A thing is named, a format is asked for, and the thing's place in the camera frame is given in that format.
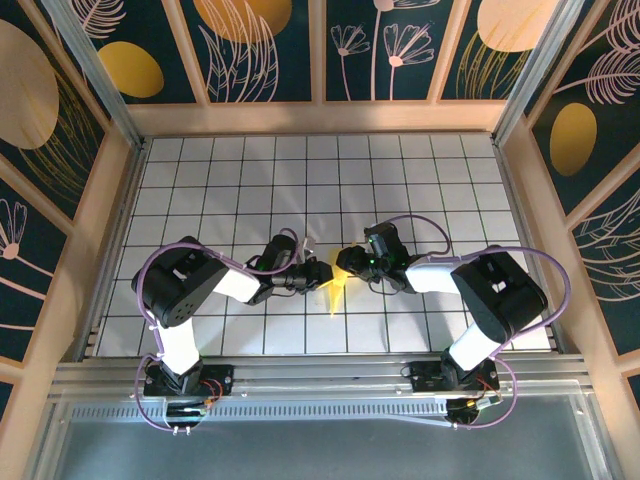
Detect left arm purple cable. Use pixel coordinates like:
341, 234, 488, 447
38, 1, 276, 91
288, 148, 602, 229
134, 227, 306, 434

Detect aluminium side rail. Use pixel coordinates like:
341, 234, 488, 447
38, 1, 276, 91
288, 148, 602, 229
492, 137, 569, 356
74, 139, 149, 361

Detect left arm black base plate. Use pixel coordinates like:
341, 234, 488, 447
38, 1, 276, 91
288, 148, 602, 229
143, 364, 236, 397

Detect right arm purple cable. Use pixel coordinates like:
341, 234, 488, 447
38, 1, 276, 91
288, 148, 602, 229
384, 214, 572, 431

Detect grey slotted cable duct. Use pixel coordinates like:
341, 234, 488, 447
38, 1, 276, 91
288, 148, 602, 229
69, 403, 451, 422

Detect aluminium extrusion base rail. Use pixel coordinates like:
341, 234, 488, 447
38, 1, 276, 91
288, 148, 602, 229
49, 353, 596, 401

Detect yellow square paper sheet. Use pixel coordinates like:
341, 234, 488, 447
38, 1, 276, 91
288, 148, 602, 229
314, 242, 361, 319

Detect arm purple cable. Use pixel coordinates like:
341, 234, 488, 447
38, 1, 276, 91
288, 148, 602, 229
384, 214, 572, 431
134, 227, 306, 434

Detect aluminium corner post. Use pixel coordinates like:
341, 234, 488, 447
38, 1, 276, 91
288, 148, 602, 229
42, 0, 147, 151
492, 0, 584, 146

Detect wooden enclosure frame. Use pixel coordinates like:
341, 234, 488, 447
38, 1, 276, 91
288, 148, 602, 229
0, 0, 640, 480

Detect grey frosted panel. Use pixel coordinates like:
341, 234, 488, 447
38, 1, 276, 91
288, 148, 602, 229
49, 394, 614, 480

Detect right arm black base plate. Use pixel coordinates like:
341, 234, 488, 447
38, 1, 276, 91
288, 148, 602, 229
408, 360, 501, 396

